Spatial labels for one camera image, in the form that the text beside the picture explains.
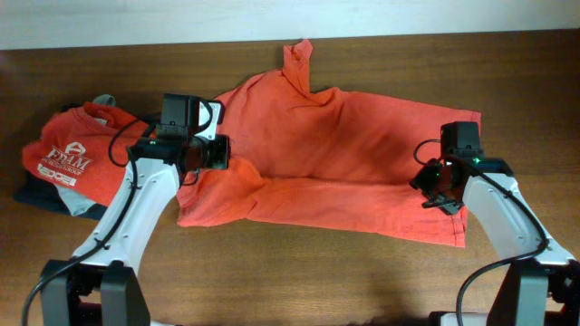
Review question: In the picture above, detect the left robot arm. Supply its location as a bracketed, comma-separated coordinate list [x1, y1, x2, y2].
[21, 93, 230, 326]

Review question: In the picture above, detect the folded red printed t-shirt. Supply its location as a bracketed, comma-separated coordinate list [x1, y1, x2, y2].
[22, 102, 148, 206]

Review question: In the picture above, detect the folded navy blue t-shirt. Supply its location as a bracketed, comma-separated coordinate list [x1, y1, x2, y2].
[12, 105, 162, 222]

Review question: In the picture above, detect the plain red t-shirt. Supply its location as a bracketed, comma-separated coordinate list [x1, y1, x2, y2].
[177, 41, 481, 247]

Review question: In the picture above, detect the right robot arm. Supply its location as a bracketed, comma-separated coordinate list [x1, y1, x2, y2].
[410, 121, 579, 326]

